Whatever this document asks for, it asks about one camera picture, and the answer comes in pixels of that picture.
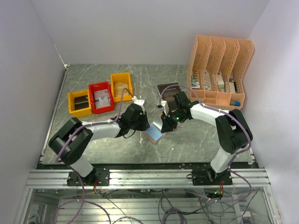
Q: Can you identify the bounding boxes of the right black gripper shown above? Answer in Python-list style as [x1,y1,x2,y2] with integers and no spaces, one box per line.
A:
[161,108,187,133]

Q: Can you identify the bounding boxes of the pink leather card holder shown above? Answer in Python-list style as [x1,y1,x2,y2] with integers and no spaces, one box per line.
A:
[143,114,166,144]

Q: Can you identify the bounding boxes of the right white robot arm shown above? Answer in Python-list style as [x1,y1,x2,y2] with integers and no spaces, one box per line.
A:
[157,92,253,185]

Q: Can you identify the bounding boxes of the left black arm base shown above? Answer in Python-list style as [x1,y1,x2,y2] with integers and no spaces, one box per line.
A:
[67,168,110,186]

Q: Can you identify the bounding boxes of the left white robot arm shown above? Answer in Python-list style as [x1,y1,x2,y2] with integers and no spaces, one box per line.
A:
[48,99,150,185]

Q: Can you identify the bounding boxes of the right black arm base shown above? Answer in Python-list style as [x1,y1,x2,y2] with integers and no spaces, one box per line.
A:
[186,169,233,186]

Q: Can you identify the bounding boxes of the yellow bin with cards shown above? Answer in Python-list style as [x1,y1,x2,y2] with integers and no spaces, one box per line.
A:
[110,72,134,103]

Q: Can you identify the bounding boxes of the red bin with cards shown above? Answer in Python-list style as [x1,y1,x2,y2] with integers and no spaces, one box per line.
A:
[89,81,114,114]

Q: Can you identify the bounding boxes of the black book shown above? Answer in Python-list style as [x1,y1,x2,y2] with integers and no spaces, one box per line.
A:
[157,83,181,111]

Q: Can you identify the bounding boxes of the yellow bin left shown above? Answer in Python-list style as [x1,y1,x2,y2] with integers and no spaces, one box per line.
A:
[68,90,93,118]

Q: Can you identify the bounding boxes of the peach file organizer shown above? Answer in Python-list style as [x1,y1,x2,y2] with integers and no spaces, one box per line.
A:
[187,35,254,110]

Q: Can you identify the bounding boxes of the tangled floor cables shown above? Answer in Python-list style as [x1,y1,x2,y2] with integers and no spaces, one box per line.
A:
[93,186,257,224]

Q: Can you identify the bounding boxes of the aluminium frame rail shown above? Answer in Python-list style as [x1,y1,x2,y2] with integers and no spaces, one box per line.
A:
[25,168,271,189]

